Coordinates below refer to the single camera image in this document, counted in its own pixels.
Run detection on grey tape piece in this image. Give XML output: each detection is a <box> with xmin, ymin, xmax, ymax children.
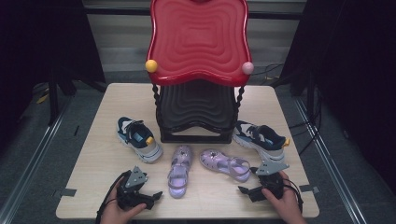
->
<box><xmin>299</xmin><ymin>184</ymin><xmax>320</xmax><ymax>194</ymax></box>
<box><xmin>52</xmin><ymin>188</ymin><xmax>78</xmax><ymax>199</ymax></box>

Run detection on black horizontal bar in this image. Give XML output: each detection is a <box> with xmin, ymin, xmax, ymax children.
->
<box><xmin>83</xmin><ymin>7</ymin><xmax>307</xmax><ymax>21</ymax></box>

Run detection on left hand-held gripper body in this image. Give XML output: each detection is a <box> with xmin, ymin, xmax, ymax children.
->
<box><xmin>116</xmin><ymin>165</ymin><xmax>156</xmax><ymax>211</ymax></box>

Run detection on person's left hand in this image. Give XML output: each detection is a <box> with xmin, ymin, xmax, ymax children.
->
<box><xmin>99</xmin><ymin>181</ymin><xmax>148</xmax><ymax>224</ymax></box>

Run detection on person's right hand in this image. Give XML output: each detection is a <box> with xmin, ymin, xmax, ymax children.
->
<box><xmin>261</xmin><ymin>171</ymin><xmax>308</xmax><ymax>224</ymax></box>

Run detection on black metal stand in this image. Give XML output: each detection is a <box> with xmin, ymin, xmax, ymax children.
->
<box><xmin>47</xmin><ymin>66</ymin><xmax>61</xmax><ymax>126</ymax></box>

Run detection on black floor cables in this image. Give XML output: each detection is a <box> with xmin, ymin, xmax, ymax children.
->
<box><xmin>289</xmin><ymin>88</ymin><xmax>322</xmax><ymax>157</ymax></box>

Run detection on yellow tape strip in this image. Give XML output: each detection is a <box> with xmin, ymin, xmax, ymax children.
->
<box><xmin>35</xmin><ymin>92</ymin><xmax>50</xmax><ymax>105</ymax></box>

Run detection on dark curtain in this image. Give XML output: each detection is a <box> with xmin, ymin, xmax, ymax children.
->
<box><xmin>0</xmin><ymin>0</ymin><xmax>106</xmax><ymax>150</ymax></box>
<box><xmin>279</xmin><ymin>0</ymin><xmax>396</xmax><ymax>194</ymax></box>

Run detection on thin black floor cable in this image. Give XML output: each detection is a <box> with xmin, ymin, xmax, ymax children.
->
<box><xmin>251</xmin><ymin>63</ymin><xmax>285</xmax><ymax>86</ymax></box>

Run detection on metal floor rail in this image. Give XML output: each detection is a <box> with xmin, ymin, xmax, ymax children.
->
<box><xmin>293</xmin><ymin>96</ymin><xmax>368</xmax><ymax>224</ymax></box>
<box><xmin>0</xmin><ymin>99</ymin><xmax>75</xmax><ymax>224</ymax></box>

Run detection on purple sandal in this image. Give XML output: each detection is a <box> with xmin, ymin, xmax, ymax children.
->
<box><xmin>167</xmin><ymin>144</ymin><xmax>194</xmax><ymax>200</ymax></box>
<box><xmin>199</xmin><ymin>148</ymin><xmax>252</xmax><ymax>183</ymax></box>

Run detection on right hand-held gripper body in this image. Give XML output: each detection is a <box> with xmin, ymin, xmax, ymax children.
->
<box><xmin>257</xmin><ymin>160</ymin><xmax>290</xmax><ymax>201</ymax></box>

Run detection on red and black shoe rack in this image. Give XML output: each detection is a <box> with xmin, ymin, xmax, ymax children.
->
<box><xmin>145</xmin><ymin>0</ymin><xmax>255</xmax><ymax>145</ymax></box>

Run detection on navy white sneaker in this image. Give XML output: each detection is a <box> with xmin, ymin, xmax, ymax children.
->
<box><xmin>232</xmin><ymin>119</ymin><xmax>291</xmax><ymax>164</ymax></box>
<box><xmin>116</xmin><ymin>116</ymin><xmax>164</xmax><ymax>164</ymax></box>

